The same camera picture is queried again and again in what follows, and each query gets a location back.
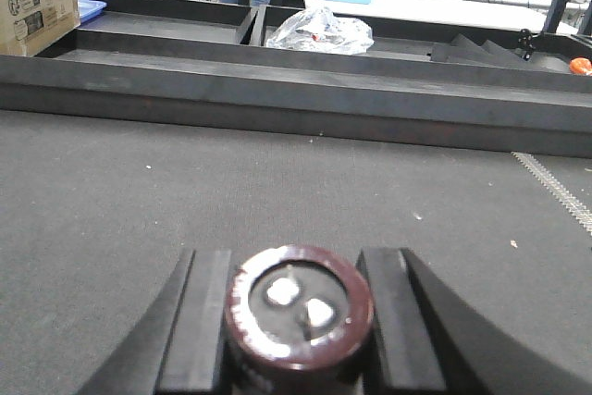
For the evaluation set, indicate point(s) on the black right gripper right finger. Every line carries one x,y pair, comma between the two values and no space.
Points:
427,340

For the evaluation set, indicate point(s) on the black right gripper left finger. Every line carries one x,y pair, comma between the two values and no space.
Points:
178,345

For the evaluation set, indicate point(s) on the dark red cylindrical capacitor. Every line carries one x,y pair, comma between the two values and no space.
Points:
298,319

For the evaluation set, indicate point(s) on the small orange object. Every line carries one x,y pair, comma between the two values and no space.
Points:
581,66

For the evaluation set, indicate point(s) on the crumpled clear plastic bag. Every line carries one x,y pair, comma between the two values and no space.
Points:
319,30

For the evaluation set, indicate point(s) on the white worktable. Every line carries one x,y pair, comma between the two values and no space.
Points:
508,15

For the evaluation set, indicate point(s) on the large cardboard box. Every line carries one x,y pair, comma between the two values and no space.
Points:
30,26

